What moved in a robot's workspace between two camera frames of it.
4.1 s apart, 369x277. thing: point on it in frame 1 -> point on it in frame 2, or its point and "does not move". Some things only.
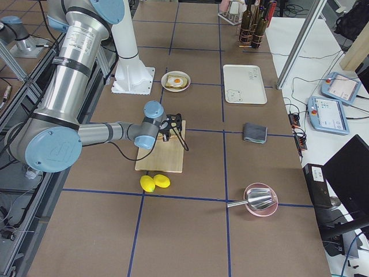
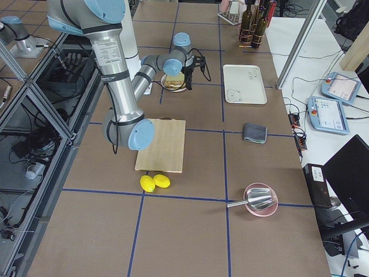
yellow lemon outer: [147, 183] does not move
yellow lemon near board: [161, 180] does not move
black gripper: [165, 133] -> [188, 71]
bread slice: [172, 135] -> [178, 79]
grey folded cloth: [255, 133] does not move
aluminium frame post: [311, 22] does not move
